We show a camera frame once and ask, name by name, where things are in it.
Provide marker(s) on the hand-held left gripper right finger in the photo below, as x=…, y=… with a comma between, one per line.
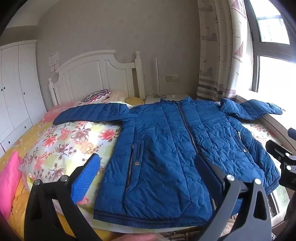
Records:
x=208, y=176

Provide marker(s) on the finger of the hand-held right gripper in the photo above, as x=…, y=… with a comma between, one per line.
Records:
x=292, y=134
x=276, y=148

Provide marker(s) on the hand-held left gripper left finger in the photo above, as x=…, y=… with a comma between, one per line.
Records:
x=85, y=178

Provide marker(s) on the blue quilted jacket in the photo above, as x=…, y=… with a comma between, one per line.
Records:
x=161, y=150

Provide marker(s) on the person's left hand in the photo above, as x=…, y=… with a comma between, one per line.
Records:
x=136, y=238

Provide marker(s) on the beige window sill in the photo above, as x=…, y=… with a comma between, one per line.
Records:
x=275, y=122

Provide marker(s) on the floral quilt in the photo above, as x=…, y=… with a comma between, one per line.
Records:
x=76, y=139

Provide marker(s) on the window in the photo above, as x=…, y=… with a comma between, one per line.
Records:
x=272, y=74

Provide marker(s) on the yellow bedsheet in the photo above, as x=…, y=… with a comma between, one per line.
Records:
x=27, y=136

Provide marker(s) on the pink cloth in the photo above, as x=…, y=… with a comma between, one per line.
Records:
x=9, y=180

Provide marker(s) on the purple patterned pillow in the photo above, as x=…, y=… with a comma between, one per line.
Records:
x=97, y=95

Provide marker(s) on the cream pillow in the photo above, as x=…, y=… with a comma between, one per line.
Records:
x=116, y=95

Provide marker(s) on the yellow pillow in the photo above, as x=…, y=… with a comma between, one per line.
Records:
x=134, y=101

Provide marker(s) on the white nightstand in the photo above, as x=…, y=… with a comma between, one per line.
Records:
x=152, y=100

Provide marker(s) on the white bed headboard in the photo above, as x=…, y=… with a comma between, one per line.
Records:
x=85, y=76

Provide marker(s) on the white wardrobe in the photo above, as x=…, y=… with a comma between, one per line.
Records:
x=16, y=92

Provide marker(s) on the slim white lamp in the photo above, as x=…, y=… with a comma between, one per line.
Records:
x=157, y=76

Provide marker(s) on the printed cream curtain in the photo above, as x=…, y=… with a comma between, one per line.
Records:
x=215, y=46

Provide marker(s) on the beige wall socket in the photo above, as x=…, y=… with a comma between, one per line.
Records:
x=172, y=78

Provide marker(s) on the wall light switch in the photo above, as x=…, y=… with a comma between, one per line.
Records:
x=54, y=68

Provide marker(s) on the paper wall notice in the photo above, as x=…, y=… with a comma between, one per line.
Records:
x=54, y=59

